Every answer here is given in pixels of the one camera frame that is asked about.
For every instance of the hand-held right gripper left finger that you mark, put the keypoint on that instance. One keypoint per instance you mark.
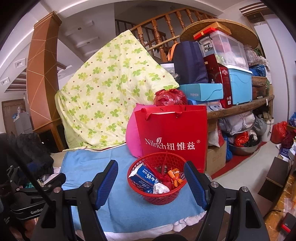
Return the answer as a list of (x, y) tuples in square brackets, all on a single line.
[(107, 183)]

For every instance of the blue plastic sack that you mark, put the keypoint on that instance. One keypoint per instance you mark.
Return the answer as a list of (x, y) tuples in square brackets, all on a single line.
[(257, 70)]

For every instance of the red paper shopping bag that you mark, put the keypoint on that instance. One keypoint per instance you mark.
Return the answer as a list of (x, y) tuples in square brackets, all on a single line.
[(171, 129)]

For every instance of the brown wooden column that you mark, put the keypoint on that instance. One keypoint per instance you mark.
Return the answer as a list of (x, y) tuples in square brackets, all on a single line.
[(41, 81)]

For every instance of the red floor mat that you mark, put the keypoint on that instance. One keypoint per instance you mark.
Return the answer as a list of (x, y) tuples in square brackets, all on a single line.
[(238, 160)]

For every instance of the dark red gift box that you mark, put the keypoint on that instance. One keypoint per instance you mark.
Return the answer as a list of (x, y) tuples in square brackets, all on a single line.
[(219, 81)]

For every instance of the black lace cloth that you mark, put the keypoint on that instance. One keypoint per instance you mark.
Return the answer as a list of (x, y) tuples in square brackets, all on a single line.
[(32, 153)]

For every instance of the knotted red plastic bag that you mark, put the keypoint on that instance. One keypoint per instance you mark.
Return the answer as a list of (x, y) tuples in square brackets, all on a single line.
[(170, 97)]

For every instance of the wooden shelf plank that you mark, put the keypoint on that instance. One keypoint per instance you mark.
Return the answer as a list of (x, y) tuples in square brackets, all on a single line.
[(240, 107)]

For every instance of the blue tissue packet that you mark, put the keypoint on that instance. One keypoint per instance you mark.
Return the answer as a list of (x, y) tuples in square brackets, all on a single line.
[(143, 177)]

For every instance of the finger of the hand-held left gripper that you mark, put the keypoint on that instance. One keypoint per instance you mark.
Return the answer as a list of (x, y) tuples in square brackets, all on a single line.
[(56, 179)]

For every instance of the round woven bamboo tray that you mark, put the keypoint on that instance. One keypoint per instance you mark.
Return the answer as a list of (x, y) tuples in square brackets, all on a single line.
[(245, 32)]

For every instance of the orange wrapper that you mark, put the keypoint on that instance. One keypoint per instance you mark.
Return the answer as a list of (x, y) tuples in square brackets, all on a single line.
[(175, 177)]

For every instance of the grey cabinet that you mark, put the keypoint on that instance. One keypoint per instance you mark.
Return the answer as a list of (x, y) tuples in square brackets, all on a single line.
[(23, 124)]

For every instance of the cardboard box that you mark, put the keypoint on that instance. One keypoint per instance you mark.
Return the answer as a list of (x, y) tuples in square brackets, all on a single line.
[(215, 160)]

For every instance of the steel basin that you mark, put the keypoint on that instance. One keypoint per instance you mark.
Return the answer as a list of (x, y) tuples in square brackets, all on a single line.
[(245, 150)]

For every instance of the large red plastic bag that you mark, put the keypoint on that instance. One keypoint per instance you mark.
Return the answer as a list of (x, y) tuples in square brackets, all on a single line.
[(278, 133)]

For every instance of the light blue blanket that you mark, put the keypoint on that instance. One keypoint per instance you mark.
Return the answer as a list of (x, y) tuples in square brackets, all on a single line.
[(124, 208)]

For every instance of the brown side table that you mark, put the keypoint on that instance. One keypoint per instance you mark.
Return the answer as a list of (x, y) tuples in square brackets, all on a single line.
[(275, 176)]

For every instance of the light blue storage bin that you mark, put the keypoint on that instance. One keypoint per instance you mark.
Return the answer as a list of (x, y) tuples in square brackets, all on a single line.
[(240, 85)]

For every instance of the navy fabric bag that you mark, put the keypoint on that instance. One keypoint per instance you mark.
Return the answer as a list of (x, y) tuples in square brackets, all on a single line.
[(189, 62)]

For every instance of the white bucket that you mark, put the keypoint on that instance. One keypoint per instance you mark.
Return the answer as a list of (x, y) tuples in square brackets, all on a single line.
[(268, 129)]

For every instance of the flat red gift box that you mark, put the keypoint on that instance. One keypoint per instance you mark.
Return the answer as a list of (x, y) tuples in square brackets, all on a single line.
[(203, 33)]

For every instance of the clear plastic storage box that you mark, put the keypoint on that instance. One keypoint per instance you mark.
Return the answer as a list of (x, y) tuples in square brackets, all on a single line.
[(226, 51)]

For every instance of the red plastic basket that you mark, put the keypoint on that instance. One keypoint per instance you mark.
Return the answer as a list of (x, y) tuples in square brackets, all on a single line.
[(159, 198)]

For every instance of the brown woven basket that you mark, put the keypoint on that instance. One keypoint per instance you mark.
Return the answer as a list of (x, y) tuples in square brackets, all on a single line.
[(259, 81)]

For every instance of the wooden door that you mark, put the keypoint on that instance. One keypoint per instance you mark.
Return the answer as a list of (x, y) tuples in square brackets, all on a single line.
[(9, 111)]

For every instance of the pink pillow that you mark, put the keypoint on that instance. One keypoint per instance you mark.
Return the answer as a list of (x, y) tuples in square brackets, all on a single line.
[(134, 136)]

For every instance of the green floral quilt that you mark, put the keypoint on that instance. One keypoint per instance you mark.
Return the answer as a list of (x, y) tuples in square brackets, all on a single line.
[(104, 92)]

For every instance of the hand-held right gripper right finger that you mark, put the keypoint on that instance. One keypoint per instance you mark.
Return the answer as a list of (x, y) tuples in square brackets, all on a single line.
[(195, 185)]

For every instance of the white bed sheet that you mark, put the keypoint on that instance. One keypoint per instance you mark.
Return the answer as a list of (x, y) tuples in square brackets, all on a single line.
[(185, 224)]

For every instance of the teal shoe box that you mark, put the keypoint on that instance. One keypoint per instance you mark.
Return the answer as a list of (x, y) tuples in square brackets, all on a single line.
[(201, 91)]

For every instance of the wooden staircase railing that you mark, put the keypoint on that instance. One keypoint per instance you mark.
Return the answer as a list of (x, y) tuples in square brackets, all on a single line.
[(161, 27)]

